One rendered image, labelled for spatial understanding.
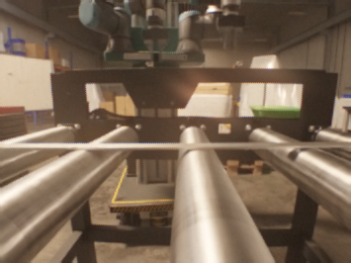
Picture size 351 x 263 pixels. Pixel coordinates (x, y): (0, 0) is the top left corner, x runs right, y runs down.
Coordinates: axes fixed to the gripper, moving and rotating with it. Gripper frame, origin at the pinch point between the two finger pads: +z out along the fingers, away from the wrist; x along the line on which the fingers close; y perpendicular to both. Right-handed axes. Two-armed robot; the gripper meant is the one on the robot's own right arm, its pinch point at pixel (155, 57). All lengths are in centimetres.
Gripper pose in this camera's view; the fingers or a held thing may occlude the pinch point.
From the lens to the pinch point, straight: 101.1
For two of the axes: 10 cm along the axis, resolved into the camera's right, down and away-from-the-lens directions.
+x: -10.0, -0.1, 0.4
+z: 0.0, 9.8, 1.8
